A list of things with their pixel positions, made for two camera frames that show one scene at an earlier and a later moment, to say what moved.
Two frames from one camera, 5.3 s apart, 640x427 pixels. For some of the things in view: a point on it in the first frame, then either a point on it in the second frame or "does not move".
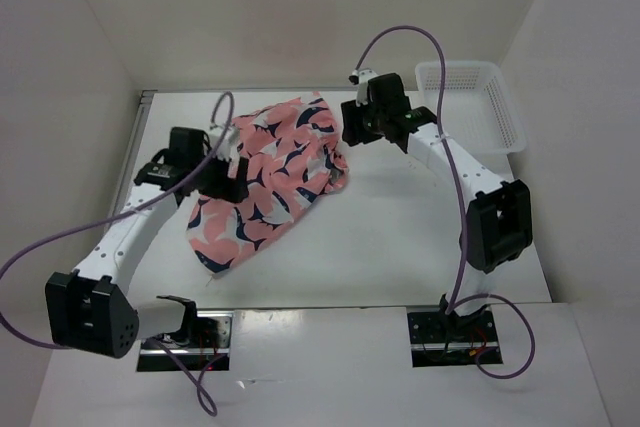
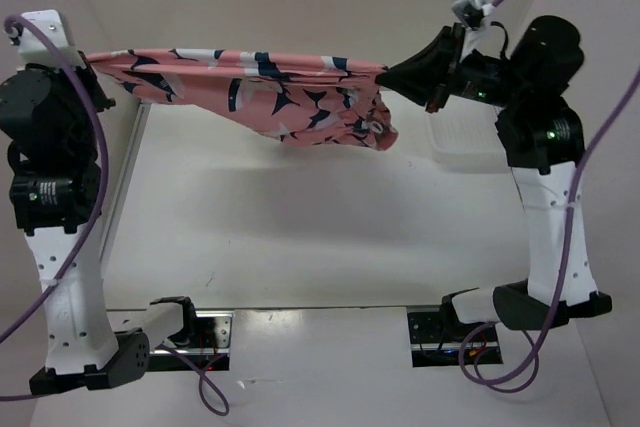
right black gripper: (352, 132) -> (428, 68)
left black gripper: (227, 189) -> (84, 73)
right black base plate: (448, 340) does not move
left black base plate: (206, 347) does not move
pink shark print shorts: (294, 159) -> (329, 101)
